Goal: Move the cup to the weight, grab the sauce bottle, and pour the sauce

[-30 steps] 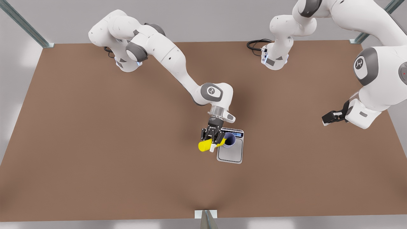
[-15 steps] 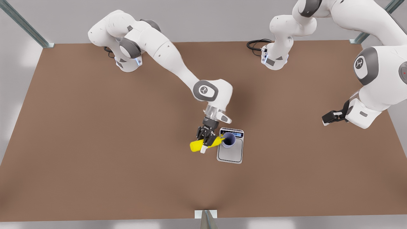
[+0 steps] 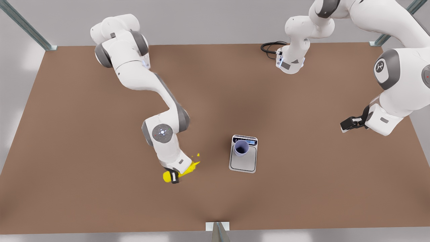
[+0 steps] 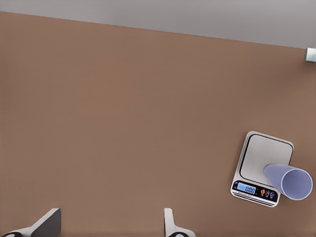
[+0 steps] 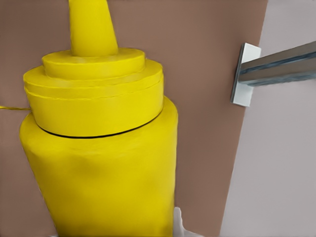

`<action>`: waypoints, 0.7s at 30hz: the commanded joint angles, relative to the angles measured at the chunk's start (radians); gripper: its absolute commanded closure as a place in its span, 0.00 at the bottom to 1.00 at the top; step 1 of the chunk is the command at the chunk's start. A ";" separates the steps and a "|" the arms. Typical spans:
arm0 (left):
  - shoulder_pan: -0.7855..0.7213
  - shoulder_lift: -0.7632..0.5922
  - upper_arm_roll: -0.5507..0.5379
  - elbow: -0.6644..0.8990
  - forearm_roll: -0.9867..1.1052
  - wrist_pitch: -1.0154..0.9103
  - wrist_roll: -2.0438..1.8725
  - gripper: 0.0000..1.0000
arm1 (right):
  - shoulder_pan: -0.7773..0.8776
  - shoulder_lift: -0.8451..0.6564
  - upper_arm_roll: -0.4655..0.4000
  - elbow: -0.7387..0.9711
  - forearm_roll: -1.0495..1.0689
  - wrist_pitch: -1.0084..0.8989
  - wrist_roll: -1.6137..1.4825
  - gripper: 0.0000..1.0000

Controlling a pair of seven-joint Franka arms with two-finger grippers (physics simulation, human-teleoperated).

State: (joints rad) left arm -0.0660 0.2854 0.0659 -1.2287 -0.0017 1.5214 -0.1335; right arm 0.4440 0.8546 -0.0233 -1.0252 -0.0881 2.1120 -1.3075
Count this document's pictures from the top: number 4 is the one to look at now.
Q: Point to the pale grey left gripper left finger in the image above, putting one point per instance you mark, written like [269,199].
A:
[47,223]

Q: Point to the lavender plastic cup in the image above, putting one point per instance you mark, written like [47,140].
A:
[293,181]

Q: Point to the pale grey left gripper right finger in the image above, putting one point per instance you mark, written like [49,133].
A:
[169,222]

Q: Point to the silver frame post foot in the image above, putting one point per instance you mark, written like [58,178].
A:
[311,54]

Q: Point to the silver digital kitchen scale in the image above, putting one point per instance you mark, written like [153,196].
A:
[265,158]

